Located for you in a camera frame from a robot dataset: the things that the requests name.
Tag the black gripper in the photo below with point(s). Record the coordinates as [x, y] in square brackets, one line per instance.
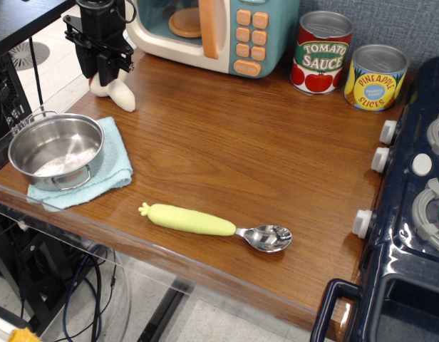
[98, 36]

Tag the white plush mushroom toy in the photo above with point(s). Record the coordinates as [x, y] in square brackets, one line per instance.
[116, 90]

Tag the stainless steel pot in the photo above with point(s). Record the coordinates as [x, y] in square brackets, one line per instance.
[59, 152]

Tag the black desk at left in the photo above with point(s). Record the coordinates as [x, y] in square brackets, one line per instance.
[20, 20]

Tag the light blue folded cloth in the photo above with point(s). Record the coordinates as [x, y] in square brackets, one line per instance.
[115, 172]

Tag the teal toy microwave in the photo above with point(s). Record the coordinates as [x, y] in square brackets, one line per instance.
[242, 38]

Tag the tomato sauce can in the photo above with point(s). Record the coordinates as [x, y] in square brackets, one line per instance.
[321, 47]

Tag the pineapple slices can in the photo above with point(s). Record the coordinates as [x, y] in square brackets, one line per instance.
[375, 77]

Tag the white stove knob middle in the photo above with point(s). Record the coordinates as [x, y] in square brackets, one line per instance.
[380, 159]

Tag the white stove knob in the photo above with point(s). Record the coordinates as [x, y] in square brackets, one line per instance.
[380, 159]
[361, 223]
[387, 131]

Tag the white stove knob upper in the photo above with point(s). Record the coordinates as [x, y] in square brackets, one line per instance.
[387, 131]

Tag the white stove knob lower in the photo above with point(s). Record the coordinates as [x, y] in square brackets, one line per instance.
[361, 223]

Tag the dark blue toy stove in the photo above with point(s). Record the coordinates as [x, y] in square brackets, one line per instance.
[397, 295]

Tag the spoon with green handle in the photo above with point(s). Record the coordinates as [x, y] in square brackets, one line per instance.
[268, 238]

